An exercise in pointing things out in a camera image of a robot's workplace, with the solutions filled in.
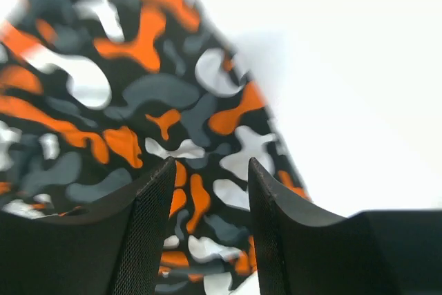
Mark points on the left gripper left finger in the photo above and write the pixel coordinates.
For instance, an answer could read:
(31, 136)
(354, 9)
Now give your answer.
(111, 246)

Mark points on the orange camouflage shorts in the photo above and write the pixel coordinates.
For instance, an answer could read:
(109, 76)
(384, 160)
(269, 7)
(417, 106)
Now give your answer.
(96, 93)

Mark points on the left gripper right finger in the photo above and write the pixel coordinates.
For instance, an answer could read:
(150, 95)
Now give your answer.
(304, 249)

